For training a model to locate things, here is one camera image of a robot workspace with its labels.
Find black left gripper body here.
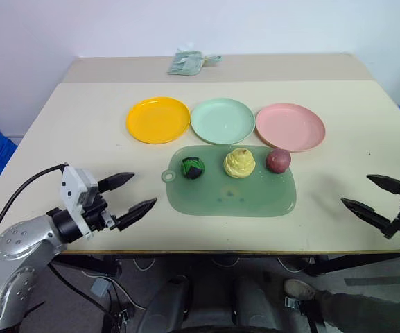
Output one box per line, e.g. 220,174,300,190
82,189,119,233

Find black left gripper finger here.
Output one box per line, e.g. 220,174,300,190
115,197,159,232
97,171,136,193

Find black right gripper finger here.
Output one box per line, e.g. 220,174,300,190
366,173,400,199
340,197,395,239

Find dark green toy vegetable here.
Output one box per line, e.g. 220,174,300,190
180,156,207,180

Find yellow plastic plate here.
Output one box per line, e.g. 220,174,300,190
126,96,191,146

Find dark red round fruit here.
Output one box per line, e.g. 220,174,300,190
265,148,293,175

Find yellow toy pear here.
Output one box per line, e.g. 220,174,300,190
223,147,257,180

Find pink plastic plate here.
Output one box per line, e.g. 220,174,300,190
255,103,327,154

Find mint green plastic plate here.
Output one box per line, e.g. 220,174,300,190
190,97,256,146

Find small grey box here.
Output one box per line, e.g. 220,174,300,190
91,277,111,296

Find translucent green cutting mat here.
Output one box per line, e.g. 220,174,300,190
160,144,297,218

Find dark grey trouser leg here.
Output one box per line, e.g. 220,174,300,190
309,290,400,333

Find dark grey rounded shape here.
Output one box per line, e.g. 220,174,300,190
233,276,288,333
139,275,191,333

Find dirty white shoe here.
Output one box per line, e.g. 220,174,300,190
283,278,317,302

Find pale green folded bag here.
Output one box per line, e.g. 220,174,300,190
166,49,223,77

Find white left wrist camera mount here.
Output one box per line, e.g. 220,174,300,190
59,165,101,240

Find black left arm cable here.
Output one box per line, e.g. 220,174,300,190
0,162,69,262

